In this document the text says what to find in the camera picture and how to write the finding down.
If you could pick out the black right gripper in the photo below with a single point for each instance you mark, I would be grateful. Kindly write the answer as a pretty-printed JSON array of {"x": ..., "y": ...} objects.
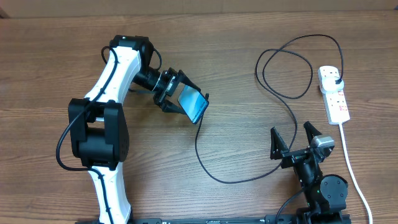
[{"x": 278, "y": 148}]

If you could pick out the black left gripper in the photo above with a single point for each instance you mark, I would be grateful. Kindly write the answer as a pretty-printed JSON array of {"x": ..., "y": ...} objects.
[{"x": 160, "y": 99}]

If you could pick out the Samsung Galaxy smartphone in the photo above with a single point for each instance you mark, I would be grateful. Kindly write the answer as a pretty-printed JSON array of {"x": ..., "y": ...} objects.
[{"x": 193, "y": 103}]

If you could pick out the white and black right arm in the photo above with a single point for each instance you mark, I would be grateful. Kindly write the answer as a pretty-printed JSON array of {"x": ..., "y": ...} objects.
[{"x": 325, "y": 194}]

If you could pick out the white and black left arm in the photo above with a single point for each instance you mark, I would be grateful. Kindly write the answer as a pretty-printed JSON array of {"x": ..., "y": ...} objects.
[{"x": 97, "y": 124}]

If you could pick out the white charger plug adapter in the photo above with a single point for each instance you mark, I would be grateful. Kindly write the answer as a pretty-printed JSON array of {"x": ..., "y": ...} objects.
[{"x": 331, "y": 85}]

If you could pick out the white power strip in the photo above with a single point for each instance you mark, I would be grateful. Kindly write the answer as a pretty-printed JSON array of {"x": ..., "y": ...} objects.
[{"x": 335, "y": 103}]

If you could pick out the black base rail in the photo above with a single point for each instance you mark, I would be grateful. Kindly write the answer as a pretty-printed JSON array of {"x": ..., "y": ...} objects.
[{"x": 217, "y": 221}]

